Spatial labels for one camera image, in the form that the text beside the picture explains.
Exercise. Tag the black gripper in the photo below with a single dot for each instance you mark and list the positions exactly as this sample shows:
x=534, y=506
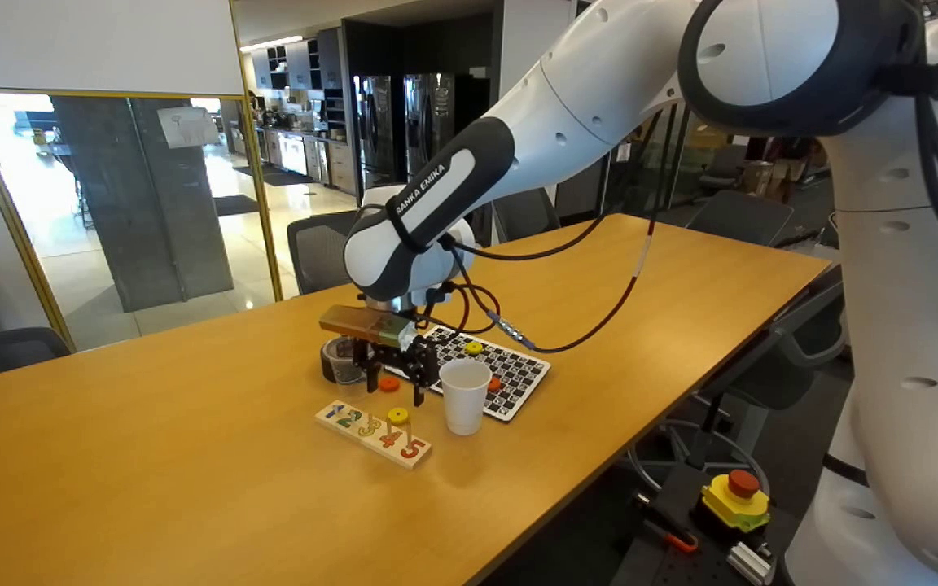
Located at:
x=414, y=361

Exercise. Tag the yellow red emergency stop button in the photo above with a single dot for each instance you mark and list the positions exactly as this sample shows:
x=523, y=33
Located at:
x=738, y=500

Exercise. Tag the grey office chair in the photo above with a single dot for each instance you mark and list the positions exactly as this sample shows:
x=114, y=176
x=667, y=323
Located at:
x=317, y=248

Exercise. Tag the clear plastic cup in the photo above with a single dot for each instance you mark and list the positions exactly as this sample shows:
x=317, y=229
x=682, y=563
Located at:
x=343, y=359

